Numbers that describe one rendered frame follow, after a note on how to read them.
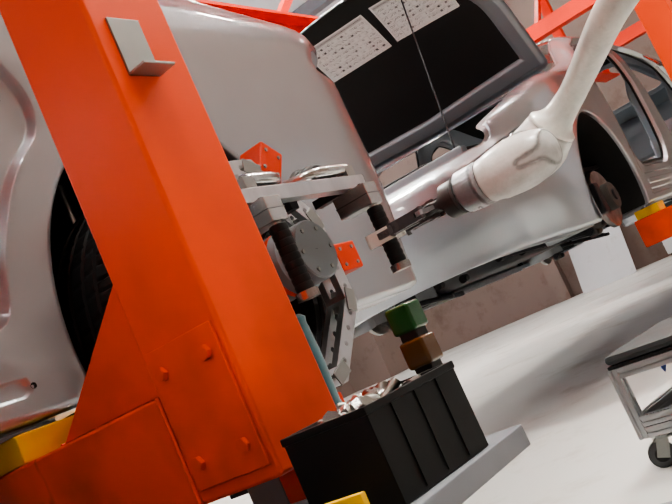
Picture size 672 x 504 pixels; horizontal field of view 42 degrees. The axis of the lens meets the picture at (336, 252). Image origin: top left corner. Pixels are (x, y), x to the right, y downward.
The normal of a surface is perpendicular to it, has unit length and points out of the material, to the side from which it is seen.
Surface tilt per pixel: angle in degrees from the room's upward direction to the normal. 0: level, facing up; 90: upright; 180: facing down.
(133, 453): 90
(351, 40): 143
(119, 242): 90
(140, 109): 90
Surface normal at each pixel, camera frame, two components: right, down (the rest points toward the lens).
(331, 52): 0.00, 0.81
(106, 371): -0.55, 0.14
